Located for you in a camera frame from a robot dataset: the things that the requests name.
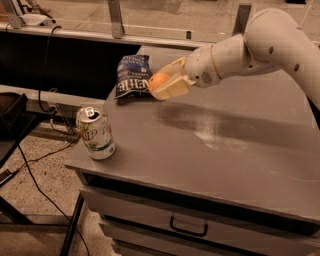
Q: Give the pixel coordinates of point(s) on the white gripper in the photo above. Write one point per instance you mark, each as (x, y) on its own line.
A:
(200, 69)

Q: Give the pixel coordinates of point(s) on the orange fruit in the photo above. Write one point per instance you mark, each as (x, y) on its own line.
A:
(157, 80)

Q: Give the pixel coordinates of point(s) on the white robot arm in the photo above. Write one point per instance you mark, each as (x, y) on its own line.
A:
(272, 40)

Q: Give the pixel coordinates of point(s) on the blue kettle chip bag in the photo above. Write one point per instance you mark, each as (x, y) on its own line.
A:
(133, 75)

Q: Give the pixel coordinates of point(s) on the green white soda can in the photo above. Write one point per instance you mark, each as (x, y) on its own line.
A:
(95, 130)

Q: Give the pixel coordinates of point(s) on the grey upper drawer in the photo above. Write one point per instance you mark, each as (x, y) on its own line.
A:
(155, 216)

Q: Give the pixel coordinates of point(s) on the grey drawer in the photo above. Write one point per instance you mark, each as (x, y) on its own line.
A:
(155, 216)
(136, 241)

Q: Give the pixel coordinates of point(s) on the white object behind glass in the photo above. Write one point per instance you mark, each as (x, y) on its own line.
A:
(37, 20)

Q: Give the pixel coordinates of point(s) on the black side table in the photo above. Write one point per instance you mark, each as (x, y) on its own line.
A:
(15, 124)

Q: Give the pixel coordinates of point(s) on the grey lower drawer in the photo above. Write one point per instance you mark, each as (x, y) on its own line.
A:
(136, 241)

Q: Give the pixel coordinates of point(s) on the metal rail post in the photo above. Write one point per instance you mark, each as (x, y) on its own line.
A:
(116, 18)
(14, 19)
(243, 13)

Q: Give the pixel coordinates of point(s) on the metal rail post right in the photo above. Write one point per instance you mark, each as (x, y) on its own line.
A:
(243, 13)

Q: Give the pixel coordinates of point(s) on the black drawer handle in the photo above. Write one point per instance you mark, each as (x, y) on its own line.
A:
(188, 228)

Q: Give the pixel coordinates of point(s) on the metal rail post far left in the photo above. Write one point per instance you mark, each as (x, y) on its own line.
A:
(14, 19)

